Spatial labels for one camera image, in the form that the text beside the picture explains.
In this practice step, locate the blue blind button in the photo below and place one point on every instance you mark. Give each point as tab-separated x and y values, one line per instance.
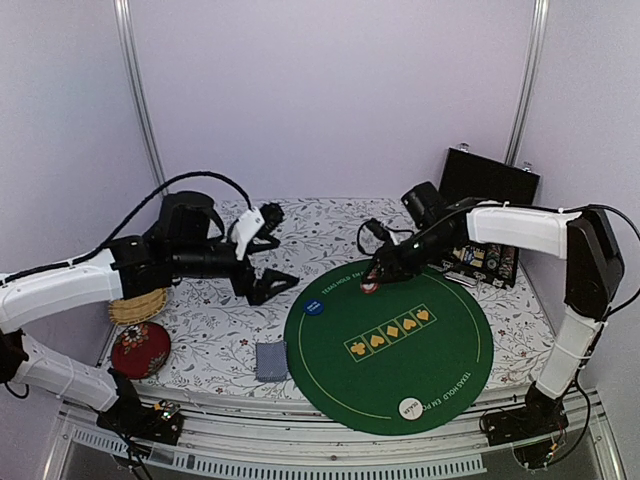
313	307

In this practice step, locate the white dealer button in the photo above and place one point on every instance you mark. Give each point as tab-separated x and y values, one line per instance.
411	409

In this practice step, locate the left aluminium frame post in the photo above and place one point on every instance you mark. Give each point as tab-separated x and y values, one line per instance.
124	25

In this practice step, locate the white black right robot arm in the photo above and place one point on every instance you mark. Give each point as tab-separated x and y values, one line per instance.
582	237

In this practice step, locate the black poker chip case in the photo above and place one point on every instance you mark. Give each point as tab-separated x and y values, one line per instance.
470	176

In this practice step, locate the round green poker mat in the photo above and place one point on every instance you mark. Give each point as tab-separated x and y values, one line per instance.
426	338

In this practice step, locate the right aluminium frame post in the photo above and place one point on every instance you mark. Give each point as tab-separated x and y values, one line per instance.
531	67

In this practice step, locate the aluminium frame post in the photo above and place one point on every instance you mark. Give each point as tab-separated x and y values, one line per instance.
531	67
124	25

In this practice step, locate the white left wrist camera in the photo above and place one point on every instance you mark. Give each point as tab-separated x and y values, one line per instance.
254	222

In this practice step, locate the floral white table cloth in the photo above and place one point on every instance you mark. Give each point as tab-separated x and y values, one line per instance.
213	334

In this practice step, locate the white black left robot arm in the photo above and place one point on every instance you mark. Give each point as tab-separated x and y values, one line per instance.
188	240

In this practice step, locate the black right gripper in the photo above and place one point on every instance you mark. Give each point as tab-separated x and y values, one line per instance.
392	264

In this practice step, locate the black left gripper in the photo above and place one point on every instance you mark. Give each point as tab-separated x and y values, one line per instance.
260	291

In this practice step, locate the woven bamboo basket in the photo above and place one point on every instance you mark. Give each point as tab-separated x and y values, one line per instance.
139	309

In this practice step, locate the red floral round cushion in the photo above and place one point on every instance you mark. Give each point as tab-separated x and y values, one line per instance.
141	350

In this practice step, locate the blue playing card deck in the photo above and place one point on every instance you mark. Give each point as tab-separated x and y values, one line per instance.
271	362

